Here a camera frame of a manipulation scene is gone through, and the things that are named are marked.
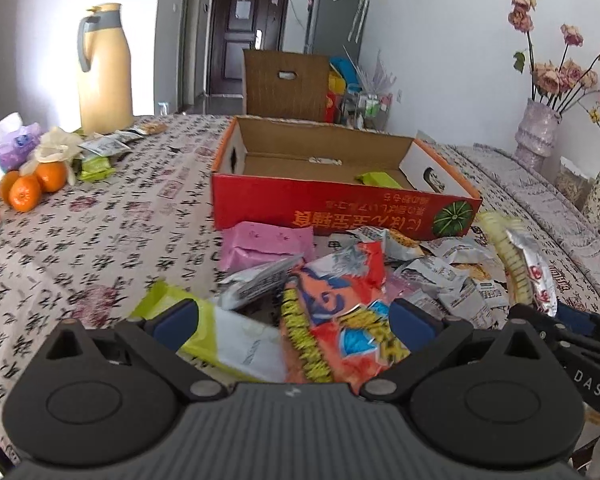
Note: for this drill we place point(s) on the beige plastic bag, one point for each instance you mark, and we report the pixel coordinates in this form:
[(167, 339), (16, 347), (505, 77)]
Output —
[(55, 145)]

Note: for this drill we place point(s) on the white green-print snack packet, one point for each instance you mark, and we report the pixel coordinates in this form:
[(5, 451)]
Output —
[(105, 147)]

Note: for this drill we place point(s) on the green white snack packet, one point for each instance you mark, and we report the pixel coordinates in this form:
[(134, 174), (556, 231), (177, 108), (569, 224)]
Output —
[(230, 340)]

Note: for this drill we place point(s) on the clear cookie packet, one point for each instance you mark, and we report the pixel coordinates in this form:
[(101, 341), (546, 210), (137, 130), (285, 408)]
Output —
[(152, 128)]

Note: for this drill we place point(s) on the small green snack packet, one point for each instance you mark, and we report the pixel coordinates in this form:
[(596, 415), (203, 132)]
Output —
[(96, 169)]

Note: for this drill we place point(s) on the white umbrella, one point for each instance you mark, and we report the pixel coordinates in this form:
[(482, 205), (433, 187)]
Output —
[(360, 10)]

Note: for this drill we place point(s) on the grey quilted cloth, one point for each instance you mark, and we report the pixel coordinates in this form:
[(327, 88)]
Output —
[(540, 195)]

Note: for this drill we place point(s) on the small glass cup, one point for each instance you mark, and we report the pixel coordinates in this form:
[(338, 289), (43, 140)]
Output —
[(162, 108)]

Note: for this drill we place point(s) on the yellow bag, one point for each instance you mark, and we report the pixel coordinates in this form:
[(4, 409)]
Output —
[(336, 82)]

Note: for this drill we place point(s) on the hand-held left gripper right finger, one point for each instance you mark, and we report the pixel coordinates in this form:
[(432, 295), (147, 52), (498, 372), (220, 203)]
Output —
[(412, 319)]

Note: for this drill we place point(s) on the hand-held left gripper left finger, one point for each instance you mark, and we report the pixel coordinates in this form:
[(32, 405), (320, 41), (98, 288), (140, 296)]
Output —
[(174, 321)]

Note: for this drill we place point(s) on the red cardboard box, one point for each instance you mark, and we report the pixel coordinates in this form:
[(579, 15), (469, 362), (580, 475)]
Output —
[(300, 200)]

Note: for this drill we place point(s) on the yellow thermos jug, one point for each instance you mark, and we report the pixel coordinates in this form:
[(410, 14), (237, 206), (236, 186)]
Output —
[(105, 75)]

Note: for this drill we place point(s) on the blue plastic item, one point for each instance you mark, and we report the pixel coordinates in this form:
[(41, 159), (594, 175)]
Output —
[(344, 67)]

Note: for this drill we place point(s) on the silver red snack packet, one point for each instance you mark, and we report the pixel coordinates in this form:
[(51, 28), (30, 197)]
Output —
[(537, 275)]

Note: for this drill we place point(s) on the yellow striped snack packet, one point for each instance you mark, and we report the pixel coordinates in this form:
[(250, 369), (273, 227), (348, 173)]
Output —
[(504, 252)]

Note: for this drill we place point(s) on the dried pink roses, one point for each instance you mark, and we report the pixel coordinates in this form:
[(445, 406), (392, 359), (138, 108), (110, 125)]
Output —
[(555, 75)]

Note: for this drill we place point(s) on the orange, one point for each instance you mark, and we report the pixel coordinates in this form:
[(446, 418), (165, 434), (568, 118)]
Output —
[(24, 194), (7, 182), (50, 175)]

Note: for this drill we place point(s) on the grey white snack packet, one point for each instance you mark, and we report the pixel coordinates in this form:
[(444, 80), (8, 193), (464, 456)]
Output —
[(260, 280)]

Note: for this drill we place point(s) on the orange comic-print snack packet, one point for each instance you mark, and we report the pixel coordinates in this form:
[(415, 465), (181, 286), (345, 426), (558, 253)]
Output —
[(340, 305)]

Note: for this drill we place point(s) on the glass jar of nuts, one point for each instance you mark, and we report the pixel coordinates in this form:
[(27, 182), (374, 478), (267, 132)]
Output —
[(572, 182)]

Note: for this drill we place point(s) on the pile of white snack packets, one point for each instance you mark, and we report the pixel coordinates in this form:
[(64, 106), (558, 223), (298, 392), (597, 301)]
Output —
[(445, 270)]

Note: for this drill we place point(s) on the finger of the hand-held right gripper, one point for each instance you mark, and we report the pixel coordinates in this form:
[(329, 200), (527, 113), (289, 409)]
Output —
[(577, 321)]

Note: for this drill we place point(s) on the grey refrigerator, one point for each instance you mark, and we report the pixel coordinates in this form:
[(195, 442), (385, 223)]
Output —
[(337, 25)]

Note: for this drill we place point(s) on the pink textured vase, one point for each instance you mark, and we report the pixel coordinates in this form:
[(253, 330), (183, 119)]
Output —
[(536, 132)]

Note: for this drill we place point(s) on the pink snack packet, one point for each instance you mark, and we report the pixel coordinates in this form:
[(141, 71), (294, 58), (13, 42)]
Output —
[(265, 242)]

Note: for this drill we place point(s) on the dark brown door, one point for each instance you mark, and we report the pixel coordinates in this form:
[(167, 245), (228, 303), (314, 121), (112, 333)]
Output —
[(245, 35)]

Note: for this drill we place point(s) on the purple tissue pack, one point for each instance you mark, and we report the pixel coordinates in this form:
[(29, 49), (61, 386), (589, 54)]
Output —
[(15, 147)]

